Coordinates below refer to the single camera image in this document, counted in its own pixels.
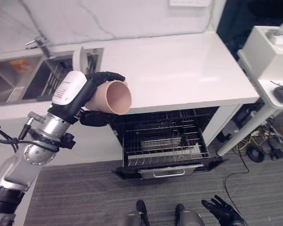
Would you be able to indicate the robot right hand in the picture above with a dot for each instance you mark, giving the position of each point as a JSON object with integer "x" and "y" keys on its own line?
{"x": 222, "y": 209}

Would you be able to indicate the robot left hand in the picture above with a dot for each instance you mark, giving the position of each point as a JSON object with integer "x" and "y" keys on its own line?
{"x": 70, "y": 88}

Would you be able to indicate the beige plastic cup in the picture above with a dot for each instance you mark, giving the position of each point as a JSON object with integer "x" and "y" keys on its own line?
{"x": 113, "y": 97}

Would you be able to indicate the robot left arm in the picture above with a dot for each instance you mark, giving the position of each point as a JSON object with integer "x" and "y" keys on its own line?
{"x": 21, "y": 155}

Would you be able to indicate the black drawer dishwasher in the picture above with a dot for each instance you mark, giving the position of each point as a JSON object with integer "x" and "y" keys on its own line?
{"x": 165, "y": 143}

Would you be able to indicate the sink dish rack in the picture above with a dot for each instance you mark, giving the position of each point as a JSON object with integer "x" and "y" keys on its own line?
{"x": 55, "y": 75}

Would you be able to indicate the robot right leg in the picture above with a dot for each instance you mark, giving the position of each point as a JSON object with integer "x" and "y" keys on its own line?
{"x": 187, "y": 216}

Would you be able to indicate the stainless steel sink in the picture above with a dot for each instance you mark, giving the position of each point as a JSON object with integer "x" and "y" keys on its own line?
{"x": 26, "y": 77}

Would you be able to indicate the chrome faucet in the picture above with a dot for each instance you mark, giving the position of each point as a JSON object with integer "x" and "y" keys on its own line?
{"x": 39, "y": 44}

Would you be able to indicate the orange sponge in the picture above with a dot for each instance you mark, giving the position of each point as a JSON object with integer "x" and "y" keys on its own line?
{"x": 21, "y": 65}

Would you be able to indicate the white kitchen counter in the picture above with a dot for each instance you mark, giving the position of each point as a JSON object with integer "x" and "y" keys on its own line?
{"x": 155, "y": 70}

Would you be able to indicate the metal cutlery tray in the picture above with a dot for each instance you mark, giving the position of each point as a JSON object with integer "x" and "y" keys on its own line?
{"x": 160, "y": 142}

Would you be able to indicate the white side table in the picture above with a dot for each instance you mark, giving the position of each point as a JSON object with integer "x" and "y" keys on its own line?
{"x": 261, "y": 94}

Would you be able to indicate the white box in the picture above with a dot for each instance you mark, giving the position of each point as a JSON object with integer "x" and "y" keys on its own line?
{"x": 268, "y": 49}

